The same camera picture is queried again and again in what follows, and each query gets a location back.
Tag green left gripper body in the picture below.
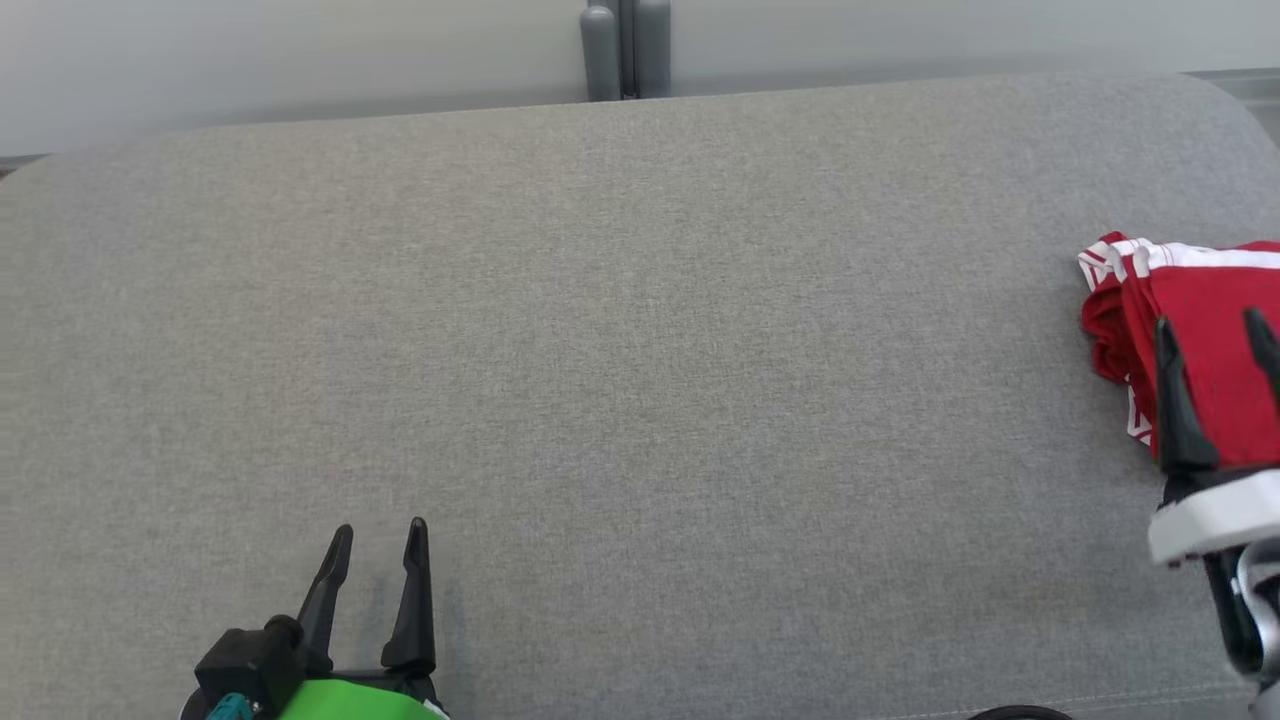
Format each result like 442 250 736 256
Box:
272 677 451 720

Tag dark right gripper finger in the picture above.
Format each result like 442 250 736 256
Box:
1154 316 1220 480
1242 307 1280 407

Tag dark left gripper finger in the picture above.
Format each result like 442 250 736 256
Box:
381 516 437 677
297 524 355 674

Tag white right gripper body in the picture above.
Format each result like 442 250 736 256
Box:
1147 464 1280 567

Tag red white jersey shorts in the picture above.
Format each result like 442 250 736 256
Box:
1120 239 1280 472

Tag grey fabric sofa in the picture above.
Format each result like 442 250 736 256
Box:
0 70 1280 720

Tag grey metal post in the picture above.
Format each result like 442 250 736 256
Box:
633 0 674 99
579 0 623 103

